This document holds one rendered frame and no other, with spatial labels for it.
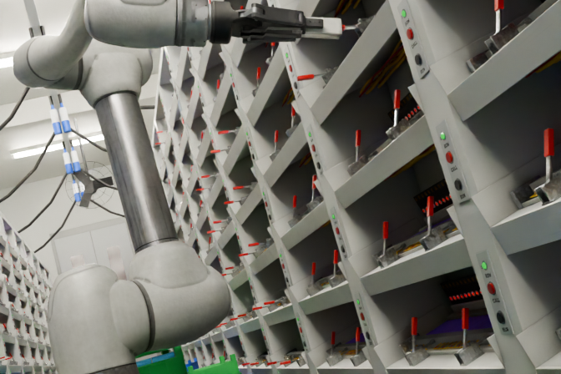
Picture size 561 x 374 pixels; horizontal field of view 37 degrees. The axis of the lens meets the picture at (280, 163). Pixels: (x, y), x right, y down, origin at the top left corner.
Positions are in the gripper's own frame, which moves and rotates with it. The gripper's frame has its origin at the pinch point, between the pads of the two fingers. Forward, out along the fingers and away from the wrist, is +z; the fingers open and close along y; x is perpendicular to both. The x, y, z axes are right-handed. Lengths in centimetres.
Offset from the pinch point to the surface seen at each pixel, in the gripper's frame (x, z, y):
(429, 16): -8.9, 10.0, 27.4
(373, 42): -4.3, 8.2, 4.7
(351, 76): -4.8, 8.5, -11.5
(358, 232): -30, 17, -43
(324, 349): -54, 25, -112
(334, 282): -39, 18, -69
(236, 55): 35, -2, -106
